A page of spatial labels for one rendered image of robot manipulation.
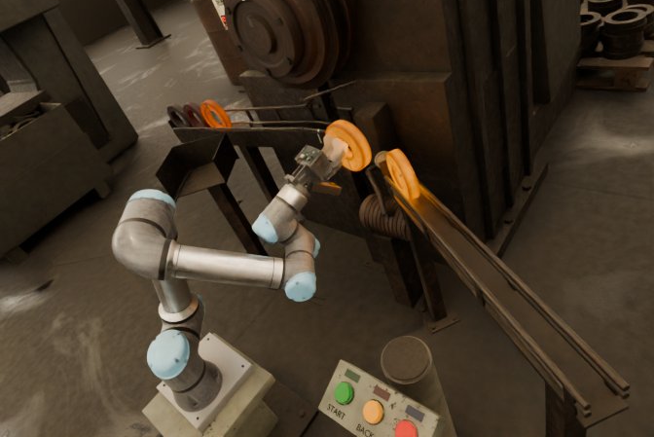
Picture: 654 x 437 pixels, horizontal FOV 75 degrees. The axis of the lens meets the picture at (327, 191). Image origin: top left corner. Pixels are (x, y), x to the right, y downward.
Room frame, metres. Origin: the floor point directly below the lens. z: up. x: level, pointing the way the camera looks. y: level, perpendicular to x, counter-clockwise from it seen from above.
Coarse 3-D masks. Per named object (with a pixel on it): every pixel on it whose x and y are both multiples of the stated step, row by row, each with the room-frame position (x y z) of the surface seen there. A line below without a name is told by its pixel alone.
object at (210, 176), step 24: (192, 144) 1.73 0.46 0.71; (216, 144) 1.69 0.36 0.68; (168, 168) 1.65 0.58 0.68; (192, 168) 1.74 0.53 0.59; (216, 168) 1.63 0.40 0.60; (168, 192) 1.56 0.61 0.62; (192, 192) 1.53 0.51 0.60; (216, 192) 1.58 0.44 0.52; (240, 216) 1.60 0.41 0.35; (240, 240) 1.59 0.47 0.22
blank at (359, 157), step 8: (344, 120) 1.03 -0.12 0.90; (328, 128) 1.05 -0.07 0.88; (336, 128) 1.02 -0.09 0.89; (344, 128) 0.99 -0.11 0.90; (352, 128) 0.99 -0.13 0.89; (336, 136) 1.03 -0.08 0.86; (344, 136) 1.00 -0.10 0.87; (352, 136) 0.97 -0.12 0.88; (360, 136) 0.97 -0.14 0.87; (352, 144) 0.97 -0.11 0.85; (360, 144) 0.96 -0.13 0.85; (368, 144) 0.96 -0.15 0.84; (352, 152) 0.98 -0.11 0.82; (360, 152) 0.95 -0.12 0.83; (368, 152) 0.96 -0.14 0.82; (352, 160) 0.99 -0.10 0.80; (360, 160) 0.96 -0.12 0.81; (368, 160) 0.96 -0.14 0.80; (352, 168) 1.00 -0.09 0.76; (360, 168) 0.97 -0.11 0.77
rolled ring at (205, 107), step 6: (204, 102) 1.98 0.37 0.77; (210, 102) 1.96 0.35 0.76; (204, 108) 2.00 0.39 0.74; (210, 108) 1.95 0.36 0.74; (216, 108) 1.92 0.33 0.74; (222, 108) 1.93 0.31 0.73; (204, 114) 2.02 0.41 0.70; (210, 114) 2.04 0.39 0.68; (216, 114) 1.93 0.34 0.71; (222, 114) 1.91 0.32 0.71; (210, 120) 2.02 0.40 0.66; (222, 120) 1.91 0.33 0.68; (228, 120) 1.91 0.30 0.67; (210, 126) 2.03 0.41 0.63; (216, 126) 2.01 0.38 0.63; (222, 126) 2.00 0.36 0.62; (228, 126) 1.91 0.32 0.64
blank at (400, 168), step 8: (392, 152) 0.98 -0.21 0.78; (400, 152) 0.96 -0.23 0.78; (392, 160) 0.96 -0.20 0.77; (400, 160) 0.93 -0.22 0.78; (392, 168) 0.99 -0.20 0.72; (400, 168) 0.91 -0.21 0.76; (408, 168) 0.91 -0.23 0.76; (392, 176) 1.01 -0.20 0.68; (400, 176) 0.92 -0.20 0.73; (408, 176) 0.89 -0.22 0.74; (416, 176) 0.89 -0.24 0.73; (400, 184) 0.96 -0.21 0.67; (408, 184) 0.89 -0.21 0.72; (416, 184) 0.88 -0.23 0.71; (408, 192) 0.89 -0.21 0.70; (416, 192) 0.89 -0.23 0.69
